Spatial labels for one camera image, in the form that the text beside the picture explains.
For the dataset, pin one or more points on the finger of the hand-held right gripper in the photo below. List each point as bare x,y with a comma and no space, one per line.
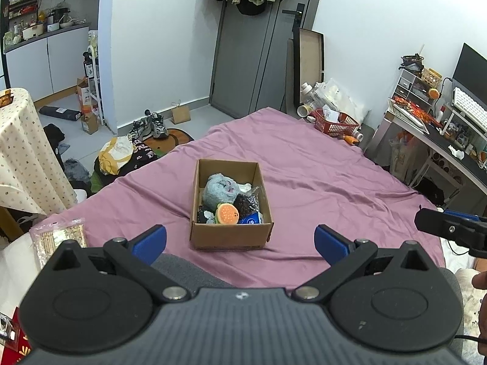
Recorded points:
451,229

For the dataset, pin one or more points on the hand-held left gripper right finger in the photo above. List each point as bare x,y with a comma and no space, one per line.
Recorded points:
330,246

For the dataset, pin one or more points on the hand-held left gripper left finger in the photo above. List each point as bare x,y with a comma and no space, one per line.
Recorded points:
150,244

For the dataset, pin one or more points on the black and white soft toy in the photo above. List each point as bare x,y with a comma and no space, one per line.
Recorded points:
206,215

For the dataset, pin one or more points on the brown cardboard box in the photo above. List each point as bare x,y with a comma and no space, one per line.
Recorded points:
228,237

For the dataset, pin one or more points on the orange burger squishy toy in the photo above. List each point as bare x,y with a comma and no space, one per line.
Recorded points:
227,214

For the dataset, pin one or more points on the blue packet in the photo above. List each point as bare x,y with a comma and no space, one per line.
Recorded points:
252,218

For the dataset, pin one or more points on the blue-grey plush toy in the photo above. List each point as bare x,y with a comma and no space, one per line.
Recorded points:
220,192

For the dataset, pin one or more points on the dark crinkly packet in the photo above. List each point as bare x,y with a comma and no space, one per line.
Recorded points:
246,202

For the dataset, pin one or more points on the white soft item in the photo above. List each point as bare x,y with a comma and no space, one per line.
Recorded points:
244,187

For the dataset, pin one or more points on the person's right hand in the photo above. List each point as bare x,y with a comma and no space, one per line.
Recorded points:
480,275

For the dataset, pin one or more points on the pink bed sheet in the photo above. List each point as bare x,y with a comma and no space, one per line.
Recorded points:
323,190

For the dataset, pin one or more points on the green mat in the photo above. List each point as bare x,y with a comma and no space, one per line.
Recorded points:
97,182

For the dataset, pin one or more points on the white printed cloth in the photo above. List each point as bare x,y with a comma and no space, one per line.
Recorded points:
470,311

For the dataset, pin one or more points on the printed paper bag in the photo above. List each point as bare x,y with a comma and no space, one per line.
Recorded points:
403,157

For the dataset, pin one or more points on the clear snack packet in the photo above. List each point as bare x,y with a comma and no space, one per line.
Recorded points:
57,239

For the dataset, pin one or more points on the yellow and white bag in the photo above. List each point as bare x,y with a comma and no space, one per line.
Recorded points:
116,154

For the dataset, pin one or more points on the grey furry cloth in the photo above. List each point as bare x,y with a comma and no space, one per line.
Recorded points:
76,170

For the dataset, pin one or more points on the brown orange rug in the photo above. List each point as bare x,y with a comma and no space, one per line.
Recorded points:
175,140

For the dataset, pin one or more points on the grey sneaker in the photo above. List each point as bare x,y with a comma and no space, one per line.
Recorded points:
159,126
140,131

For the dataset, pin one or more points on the red plastic basket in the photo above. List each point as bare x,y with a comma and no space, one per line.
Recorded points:
336,126

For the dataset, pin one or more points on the white keyboard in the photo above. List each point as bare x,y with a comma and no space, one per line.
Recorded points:
470,106

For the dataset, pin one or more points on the brown paper bag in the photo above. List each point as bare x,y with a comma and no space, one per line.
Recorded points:
181,115

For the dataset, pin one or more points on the small open cardboard box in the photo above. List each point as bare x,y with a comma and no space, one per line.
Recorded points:
89,123

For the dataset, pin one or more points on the black clothes pile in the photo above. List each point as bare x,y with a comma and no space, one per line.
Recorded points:
54,137

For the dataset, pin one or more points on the grey drawer organizer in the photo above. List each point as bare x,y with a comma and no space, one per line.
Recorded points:
413,87

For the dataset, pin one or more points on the white plastic bag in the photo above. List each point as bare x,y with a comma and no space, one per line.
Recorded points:
346,99

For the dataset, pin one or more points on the floral tablecloth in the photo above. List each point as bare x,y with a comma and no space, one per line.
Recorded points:
26,159

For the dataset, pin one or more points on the wicker basket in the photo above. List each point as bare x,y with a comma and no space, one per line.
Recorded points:
432,78

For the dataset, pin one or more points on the clear plastic bottle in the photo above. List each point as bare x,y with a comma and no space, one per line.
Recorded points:
310,93

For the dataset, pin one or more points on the long black bag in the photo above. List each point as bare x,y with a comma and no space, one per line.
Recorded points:
59,113

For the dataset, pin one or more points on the orange and white carton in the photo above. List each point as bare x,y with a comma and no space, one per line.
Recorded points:
84,97

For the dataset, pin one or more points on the black monitor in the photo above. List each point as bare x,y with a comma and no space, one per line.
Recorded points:
471,68

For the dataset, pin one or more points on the red patterned cloth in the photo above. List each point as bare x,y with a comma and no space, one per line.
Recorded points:
15,346

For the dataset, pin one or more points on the white rack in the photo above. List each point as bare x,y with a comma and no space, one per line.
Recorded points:
94,80

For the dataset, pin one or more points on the leaning brown board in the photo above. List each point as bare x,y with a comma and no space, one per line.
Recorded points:
310,64

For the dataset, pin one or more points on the brown snack box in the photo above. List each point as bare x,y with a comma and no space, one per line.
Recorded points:
6,98

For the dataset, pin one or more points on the white kitchen cabinet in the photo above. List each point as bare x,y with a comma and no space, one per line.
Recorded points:
45,64

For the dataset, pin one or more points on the grey door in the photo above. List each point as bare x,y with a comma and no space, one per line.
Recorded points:
251,53

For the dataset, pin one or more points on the row of kitchen utensils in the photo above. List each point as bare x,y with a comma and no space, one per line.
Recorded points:
42,22

